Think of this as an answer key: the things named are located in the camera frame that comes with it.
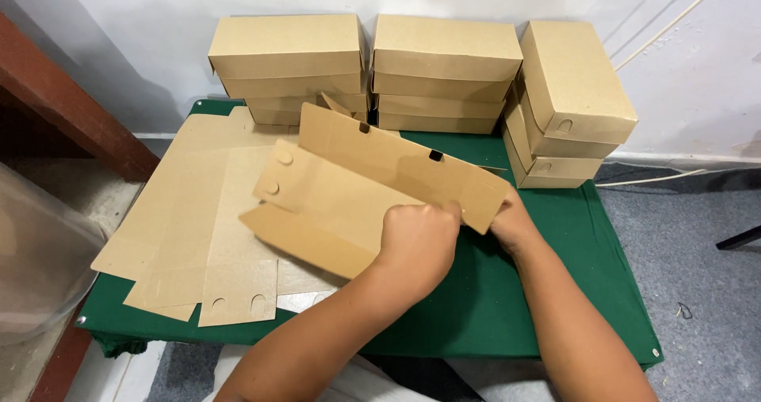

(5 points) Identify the brown wooden beam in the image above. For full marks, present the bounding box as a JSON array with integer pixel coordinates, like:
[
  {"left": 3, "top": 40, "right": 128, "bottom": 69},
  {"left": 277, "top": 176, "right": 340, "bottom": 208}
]
[{"left": 0, "top": 12, "right": 161, "bottom": 183}]

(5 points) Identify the stack of assembled cardboard boxes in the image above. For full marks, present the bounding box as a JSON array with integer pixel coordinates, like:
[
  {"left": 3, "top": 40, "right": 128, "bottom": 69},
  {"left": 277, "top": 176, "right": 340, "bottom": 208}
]
[{"left": 207, "top": 13, "right": 639, "bottom": 190}]

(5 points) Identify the pale grey flat cardboard sheet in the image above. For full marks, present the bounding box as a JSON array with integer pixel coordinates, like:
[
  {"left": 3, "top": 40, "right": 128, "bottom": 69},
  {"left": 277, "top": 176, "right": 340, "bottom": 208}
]
[{"left": 276, "top": 258, "right": 350, "bottom": 315}]

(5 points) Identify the green table cloth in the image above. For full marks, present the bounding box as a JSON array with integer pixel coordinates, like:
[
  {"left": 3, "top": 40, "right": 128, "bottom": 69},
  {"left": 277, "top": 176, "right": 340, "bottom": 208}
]
[{"left": 76, "top": 98, "right": 665, "bottom": 372}]

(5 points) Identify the person's right hand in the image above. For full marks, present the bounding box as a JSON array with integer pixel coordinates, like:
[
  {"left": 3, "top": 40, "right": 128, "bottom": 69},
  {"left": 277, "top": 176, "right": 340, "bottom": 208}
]
[{"left": 488, "top": 187, "right": 543, "bottom": 258}]

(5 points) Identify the person's left hand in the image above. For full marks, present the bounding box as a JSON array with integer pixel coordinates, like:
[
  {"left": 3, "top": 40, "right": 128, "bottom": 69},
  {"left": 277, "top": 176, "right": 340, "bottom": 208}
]
[{"left": 371, "top": 201, "right": 463, "bottom": 302}]

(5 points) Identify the white cable on wall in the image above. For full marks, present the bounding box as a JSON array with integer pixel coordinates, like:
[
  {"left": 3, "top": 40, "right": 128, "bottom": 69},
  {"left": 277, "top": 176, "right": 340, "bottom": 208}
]
[{"left": 614, "top": 0, "right": 736, "bottom": 73}]

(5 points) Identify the black bar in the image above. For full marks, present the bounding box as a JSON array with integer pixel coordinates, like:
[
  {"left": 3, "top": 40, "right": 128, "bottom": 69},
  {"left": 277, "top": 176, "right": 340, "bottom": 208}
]
[{"left": 715, "top": 224, "right": 761, "bottom": 252}]

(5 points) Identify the white cable on floor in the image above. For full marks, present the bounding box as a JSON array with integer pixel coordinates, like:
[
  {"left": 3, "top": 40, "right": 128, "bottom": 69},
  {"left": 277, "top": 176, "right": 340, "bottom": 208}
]
[{"left": 595, "top": 168, "right": 709, "bottom": 188}]

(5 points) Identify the half-folded brown cardboard box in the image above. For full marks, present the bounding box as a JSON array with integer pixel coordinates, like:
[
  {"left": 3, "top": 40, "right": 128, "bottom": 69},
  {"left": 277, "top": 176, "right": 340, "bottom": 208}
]
[{"left": 238, "top": 101, "right": 513, "bottom": 281}]

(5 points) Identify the flat brown cardboard sheet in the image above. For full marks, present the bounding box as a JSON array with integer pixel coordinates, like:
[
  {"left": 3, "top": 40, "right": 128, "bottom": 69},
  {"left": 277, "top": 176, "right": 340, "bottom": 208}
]
[
  {"left": 124, "top": 146, "right": 262, "bottom": 310},
  {"left": 92, "top": 106, "right": 300, "bottom": 323},
  {"left": 198, "top": 145, "right": 292, "bottom": 328}
]

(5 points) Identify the clear plastic tub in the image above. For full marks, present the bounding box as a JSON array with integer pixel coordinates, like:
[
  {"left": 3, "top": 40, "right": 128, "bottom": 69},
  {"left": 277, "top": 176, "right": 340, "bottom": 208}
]
[{"left": 0, "top": 163, "right": 109, "bottom": 348}]

